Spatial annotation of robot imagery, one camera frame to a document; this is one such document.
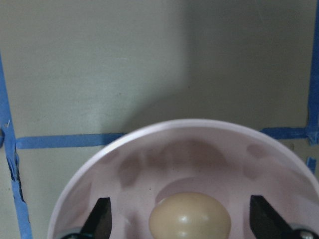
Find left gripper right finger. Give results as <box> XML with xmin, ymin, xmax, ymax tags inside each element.
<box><xmin>250</xmin><ymin>195</ymin><xmax>319</xmax><ymax>239</ymax></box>

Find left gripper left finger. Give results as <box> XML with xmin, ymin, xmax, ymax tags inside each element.
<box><xmin>57</xmin><ymin>197</ymin><xmax>112</xmax><ymax>239</ymax></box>

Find brown egg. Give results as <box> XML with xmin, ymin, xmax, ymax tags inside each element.
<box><xmin>149</xmin><ymin>192</ymin><xmax>231</xmax><ymax>239</ymax></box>

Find pink bowl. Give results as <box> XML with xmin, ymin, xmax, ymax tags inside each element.
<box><xmin>47</xmin><ymin>119</ymin><xmax>319</xmax><ymax>239</ymax></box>

